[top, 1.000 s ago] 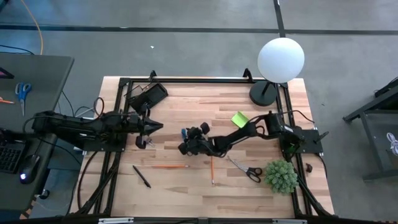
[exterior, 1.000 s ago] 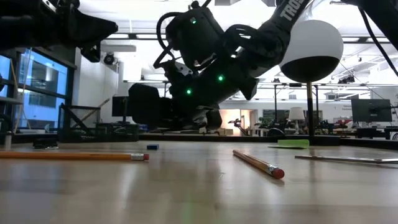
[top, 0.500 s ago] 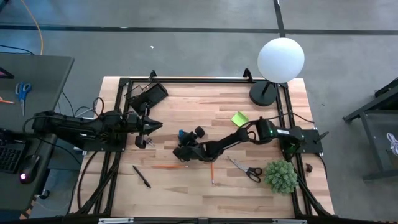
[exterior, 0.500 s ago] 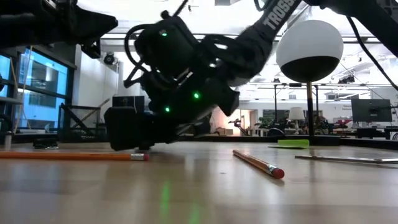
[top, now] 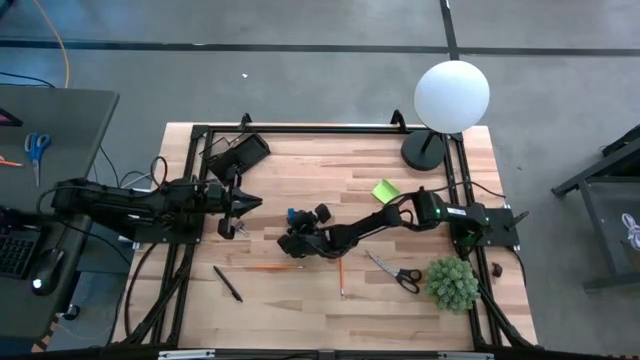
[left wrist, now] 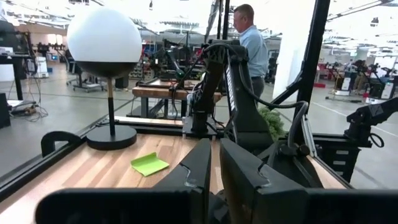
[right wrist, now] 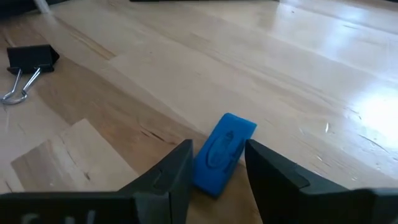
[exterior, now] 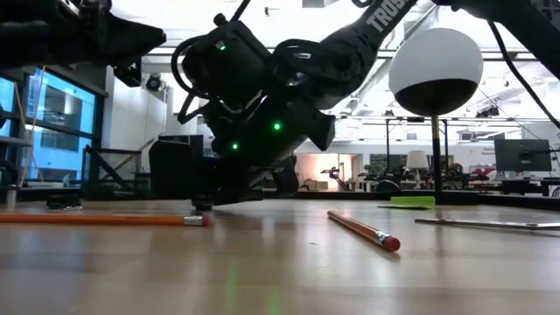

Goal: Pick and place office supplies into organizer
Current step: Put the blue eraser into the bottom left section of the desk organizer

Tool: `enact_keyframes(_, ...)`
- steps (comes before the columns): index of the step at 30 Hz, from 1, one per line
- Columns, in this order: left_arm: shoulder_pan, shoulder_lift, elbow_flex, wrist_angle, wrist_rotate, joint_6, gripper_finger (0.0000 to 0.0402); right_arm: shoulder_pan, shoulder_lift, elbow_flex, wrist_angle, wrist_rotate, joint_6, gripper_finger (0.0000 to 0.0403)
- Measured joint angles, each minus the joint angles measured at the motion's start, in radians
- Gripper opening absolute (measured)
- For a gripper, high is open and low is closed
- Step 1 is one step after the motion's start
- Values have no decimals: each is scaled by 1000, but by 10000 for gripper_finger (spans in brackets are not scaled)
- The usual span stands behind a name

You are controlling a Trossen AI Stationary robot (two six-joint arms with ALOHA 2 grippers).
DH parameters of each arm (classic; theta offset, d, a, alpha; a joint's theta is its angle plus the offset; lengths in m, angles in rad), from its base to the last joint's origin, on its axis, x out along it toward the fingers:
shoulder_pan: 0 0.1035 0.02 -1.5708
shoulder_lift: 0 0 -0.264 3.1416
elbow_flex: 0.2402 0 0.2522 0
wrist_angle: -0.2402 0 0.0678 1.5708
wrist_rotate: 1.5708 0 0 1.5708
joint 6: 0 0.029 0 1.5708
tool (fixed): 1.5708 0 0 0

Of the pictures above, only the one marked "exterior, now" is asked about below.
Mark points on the background small robot arm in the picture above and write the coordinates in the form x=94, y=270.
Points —
x=334, y=174

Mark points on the black aluminium table frame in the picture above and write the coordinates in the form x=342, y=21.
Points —
x=350, y=193

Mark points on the white shade table lamp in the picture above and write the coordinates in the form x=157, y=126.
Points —
x=417, y=159

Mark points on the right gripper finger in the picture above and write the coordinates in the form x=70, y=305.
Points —
x=232, y=198
x=170, y=170

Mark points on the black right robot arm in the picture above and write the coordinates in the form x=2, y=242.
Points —
x=350, y=48

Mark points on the small grey cylinder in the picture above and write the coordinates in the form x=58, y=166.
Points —
x=11, y=199

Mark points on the black ceiling spotlight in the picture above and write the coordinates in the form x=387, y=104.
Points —
x=154, y=83

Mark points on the green sticky note pad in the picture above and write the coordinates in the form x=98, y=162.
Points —
x=413, y=202

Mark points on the white globe lamp black base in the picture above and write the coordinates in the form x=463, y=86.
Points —
x=435, y=57

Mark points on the black mesh desk organizer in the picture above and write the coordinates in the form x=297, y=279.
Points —
x=114, y=188

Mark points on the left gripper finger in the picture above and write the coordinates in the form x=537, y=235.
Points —
x=127, y=41

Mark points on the orange pencil with red eraser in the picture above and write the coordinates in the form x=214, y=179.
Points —
x=363, y=230
x=109, y=219

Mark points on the wide black monitor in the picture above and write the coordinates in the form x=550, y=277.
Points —
x=522, y=155

